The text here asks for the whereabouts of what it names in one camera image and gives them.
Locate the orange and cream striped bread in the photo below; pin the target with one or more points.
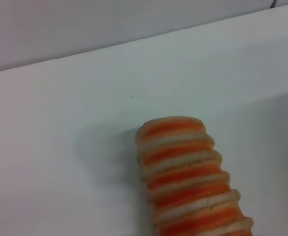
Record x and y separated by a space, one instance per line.
188 182

